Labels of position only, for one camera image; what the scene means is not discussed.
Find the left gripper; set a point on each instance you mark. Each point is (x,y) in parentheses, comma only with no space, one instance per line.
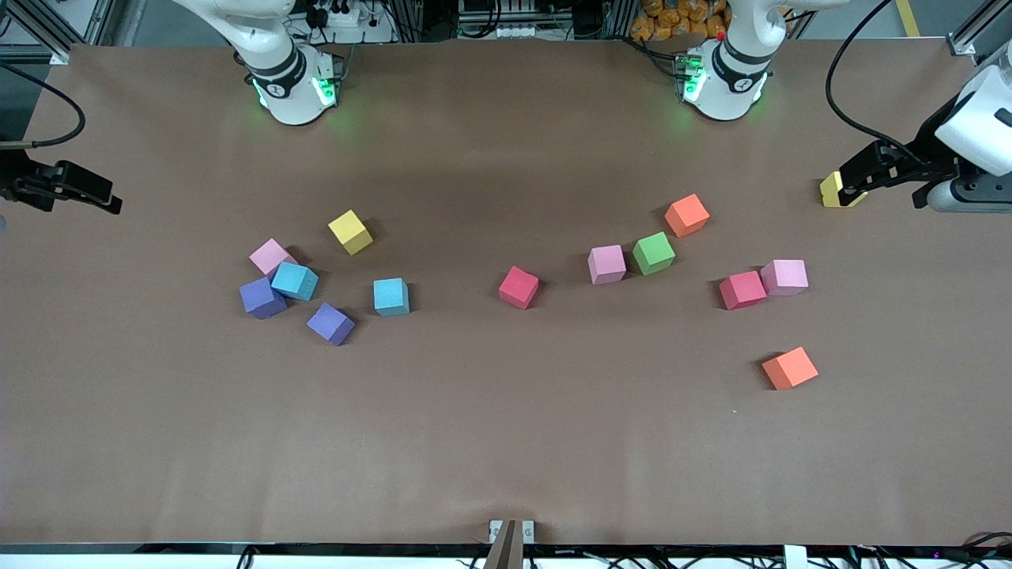
(927,148)

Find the orange foam cube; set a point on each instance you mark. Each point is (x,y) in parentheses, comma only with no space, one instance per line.
(790,367)
(686,214)

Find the green foam cube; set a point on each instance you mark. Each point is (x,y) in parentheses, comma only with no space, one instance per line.
(653,252)

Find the yellow foam cube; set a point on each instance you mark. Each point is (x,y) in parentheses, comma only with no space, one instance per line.
(828,190)
(350,229)

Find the purple foam cube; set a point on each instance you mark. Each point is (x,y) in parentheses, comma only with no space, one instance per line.
(261,298)
(330,322)

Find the pink foam cube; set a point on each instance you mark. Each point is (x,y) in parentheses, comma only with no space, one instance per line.
(606,264)
(784,276)
(270,254)

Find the cyan foam cube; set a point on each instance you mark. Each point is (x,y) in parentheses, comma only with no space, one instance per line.
(391,296)
(294,279)

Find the red foam cube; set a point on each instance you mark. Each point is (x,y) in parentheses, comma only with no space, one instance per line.
(742,289)
(518,286)

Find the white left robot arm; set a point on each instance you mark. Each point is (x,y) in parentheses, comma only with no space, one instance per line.
(735,79)

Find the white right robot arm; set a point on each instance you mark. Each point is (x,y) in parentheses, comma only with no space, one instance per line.
(288,87)

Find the orange mesh bag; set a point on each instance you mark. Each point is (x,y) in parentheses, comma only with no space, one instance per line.
(680,20)

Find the white power strip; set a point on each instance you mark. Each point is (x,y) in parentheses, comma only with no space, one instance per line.
(348,16)
(518,32)

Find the brown paper table cover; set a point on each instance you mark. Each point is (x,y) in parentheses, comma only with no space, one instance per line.
(506,411)

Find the aluminium frame profile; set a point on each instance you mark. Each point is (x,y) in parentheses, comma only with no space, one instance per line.
(55,54)
(963,46)

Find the metal bracket plate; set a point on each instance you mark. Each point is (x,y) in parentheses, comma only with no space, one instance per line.
(495,529)

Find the brown camera pole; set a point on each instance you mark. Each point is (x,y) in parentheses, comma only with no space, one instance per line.
(506,553)

